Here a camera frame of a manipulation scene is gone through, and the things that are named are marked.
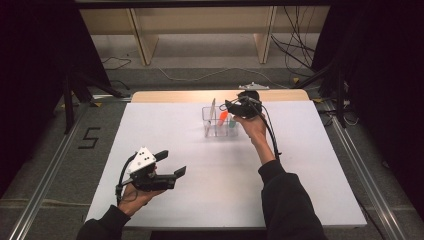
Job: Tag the wooden table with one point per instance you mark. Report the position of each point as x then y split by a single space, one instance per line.
183 96

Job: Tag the light wooden bench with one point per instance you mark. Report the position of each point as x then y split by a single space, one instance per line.
200 20

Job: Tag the person's right hand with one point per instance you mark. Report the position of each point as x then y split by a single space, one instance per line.
255 128

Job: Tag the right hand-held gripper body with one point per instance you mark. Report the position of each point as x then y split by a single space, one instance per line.
248 106

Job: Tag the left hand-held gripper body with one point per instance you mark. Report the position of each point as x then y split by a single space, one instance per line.
153 182

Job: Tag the black tripod stand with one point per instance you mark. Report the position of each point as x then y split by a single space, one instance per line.
71 96

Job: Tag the white board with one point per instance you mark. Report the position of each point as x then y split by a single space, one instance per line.
200 166

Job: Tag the dark curtain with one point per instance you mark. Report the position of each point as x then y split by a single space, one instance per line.
36 66
386 66

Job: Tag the aluminium floor rail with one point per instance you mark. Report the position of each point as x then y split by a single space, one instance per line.
366 180
40 190

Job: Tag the silver pen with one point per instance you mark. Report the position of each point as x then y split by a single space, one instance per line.
211 111

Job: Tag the person's left hand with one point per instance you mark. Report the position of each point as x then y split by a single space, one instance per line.
133 201

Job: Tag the orange highlighter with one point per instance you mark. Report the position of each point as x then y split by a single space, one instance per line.
222 118

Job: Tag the white green glue stick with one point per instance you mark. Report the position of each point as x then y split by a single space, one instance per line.
232 122

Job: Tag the black metal stand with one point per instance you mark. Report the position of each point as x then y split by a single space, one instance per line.
336 90

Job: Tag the clear plastic organizer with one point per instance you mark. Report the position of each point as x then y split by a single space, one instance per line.
216 130

